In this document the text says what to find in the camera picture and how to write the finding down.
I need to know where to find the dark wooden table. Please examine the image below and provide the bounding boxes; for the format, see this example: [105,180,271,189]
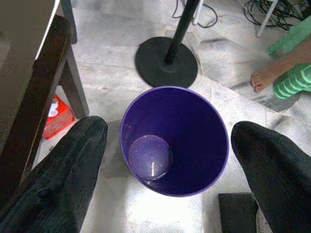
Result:
[0,0,89,204]

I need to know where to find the black round-base stand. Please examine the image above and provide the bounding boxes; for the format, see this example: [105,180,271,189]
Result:
[135,0,199,88]

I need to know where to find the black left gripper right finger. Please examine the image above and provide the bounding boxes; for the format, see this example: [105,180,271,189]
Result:
[230,120,311,233]

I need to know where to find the thin black cable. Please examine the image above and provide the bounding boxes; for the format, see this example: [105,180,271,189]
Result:
[172,0,218,28]

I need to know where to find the purple plastic waste bin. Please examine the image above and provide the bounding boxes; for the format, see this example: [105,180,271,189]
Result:
[119,86,230,198]

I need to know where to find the dark green cable bundle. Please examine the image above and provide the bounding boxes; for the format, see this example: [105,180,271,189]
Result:
[244,0,311,31]

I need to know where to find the red plastic pack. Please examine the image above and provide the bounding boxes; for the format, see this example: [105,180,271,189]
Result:
[43,94,75,140]

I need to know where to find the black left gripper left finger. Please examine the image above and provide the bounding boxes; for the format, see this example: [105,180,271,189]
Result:
[0,116,109,233]

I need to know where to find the green plastic stool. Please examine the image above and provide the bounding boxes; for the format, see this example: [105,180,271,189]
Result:
[267,14,311,100]

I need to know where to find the white metal leg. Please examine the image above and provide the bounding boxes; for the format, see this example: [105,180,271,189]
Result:
[256,13,276,37]
[193,0,204,25]

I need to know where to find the person's bare leg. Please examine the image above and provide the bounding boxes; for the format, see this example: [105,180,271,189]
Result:
[250,45,311,93]

